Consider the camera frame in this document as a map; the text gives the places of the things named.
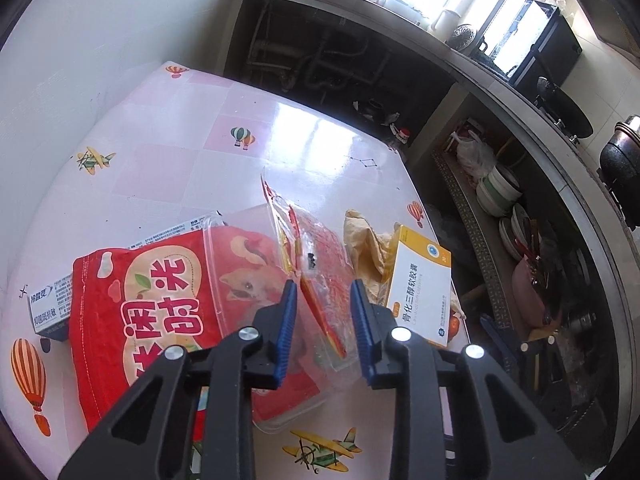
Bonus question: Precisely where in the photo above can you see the pink basin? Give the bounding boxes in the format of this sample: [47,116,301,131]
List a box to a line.
[510,255,556,328]

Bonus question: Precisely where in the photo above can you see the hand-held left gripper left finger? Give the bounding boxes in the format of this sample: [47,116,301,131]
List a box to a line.
[57,280,301,480]

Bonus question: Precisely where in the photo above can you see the stack of bowls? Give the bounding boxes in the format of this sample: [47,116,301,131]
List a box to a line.
[475,162,523,218]

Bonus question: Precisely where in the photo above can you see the concrete kitchen counter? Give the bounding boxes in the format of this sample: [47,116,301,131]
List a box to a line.
[220,0,640,461]

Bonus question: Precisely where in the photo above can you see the patterned shelf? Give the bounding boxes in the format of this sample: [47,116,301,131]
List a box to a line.
[432,150,521,376]

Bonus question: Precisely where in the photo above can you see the black wok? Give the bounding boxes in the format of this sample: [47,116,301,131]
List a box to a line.
[535,77,596,141]

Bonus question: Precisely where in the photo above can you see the black cooking pot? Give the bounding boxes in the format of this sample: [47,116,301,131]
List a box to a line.
[600,115,640,201]

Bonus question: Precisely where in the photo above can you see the metal steamer rack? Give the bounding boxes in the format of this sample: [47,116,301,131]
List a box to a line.
[450,24,483,53]

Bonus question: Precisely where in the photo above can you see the oil bottle with red cap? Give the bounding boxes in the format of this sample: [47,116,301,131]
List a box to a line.
[390,122,413,151]

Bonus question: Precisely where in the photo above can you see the yellow white medicine box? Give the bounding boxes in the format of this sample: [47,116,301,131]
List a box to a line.
[382,225,453,348]

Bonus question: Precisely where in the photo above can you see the grey drain pipes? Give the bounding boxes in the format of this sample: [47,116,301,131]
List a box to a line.
[245,0,381,96]

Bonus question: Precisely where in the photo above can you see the white plastic bag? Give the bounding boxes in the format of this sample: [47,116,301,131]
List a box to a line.
[452,130,496,178]

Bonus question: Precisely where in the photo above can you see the white blue ointment box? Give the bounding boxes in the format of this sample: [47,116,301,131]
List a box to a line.
[27,212,228,341]

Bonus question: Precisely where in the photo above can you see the crumpled yellow paper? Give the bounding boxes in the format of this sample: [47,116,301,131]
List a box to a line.
[342,209,466,321]

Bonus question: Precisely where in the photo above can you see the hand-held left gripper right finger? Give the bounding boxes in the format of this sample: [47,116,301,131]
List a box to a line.
[349,279,586,480]

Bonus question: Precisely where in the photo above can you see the red snack bag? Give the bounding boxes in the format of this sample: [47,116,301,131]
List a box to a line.
[70,225,321,433]

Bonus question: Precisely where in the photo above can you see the black glass-door cabinet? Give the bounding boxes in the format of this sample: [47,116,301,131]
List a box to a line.
[482,0,583,88]

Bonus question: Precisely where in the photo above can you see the clear red plastic wrapper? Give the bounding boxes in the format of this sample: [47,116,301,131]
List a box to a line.
[260,167,358,361]

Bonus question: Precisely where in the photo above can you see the clear plastic container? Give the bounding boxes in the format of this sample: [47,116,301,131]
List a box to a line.
[202,203,361,433]

